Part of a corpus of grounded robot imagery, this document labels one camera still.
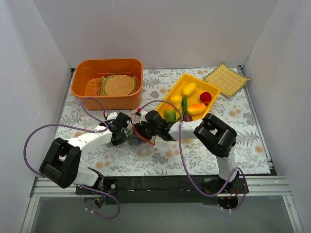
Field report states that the orange green fake mango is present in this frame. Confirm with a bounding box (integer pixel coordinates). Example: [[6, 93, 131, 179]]
[[164, 105, 176, 122]]

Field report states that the yellow fake lemon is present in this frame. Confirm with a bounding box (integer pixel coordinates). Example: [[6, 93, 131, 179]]
[[182, 83, 197, 97]]

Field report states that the orange plastic tub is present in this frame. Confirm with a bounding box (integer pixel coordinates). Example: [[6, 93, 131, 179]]
[[71, 58, 143, 110]]

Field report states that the green fake chili pepper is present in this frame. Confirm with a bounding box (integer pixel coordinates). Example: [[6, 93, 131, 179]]
[[177, 97, 188, 121]]

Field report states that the round woven bamboo tray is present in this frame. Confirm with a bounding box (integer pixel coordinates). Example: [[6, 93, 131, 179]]
[[104, 75, 135, 96]]

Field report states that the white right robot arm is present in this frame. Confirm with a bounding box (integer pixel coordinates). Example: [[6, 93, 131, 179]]
[[135, 110, 238, 193]]

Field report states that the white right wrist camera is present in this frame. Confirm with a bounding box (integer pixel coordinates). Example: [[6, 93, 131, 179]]
[[135, 110, 147, 122]]

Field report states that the yellow plastic tray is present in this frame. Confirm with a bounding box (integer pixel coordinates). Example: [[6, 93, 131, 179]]
[[156, 73, 221, 121]]

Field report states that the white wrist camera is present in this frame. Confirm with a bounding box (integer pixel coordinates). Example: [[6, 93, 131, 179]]
[[135, 110, 147, 122], [103, 112, 118, 122]]

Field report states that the floral table cloth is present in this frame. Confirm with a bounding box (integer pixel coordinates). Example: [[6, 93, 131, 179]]
[[56, 68, 270, 176]]

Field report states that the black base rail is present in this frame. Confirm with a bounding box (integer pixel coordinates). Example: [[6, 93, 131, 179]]
[[75, 175, 245, 205]]

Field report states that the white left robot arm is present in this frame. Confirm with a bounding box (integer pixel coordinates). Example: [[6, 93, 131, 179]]
[[39, 112, 132, 194]]

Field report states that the clear zip top bag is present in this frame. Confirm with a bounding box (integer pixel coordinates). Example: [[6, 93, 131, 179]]
[[116, 121, 158, 158]]

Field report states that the red fake apple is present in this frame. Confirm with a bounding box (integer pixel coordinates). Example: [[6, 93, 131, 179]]
[[200, 92, 212, 105]]

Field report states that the yellow orange fake mango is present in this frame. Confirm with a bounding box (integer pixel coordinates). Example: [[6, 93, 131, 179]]
[[187, 103, 206, 116]]

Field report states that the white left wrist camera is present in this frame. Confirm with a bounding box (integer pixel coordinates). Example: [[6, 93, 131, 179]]
[[103, 112, 118, 122]]

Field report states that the green edged woven mat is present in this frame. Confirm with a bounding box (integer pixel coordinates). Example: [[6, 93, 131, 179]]
[[100, 75, 136, 96]]

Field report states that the square yellow bamboo mat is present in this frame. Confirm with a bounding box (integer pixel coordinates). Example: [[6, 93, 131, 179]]
[[203, 62, 250, 98]]

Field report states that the dark purple fake plum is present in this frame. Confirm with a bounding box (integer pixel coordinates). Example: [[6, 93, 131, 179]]
[[183, 114, 193, 122]]

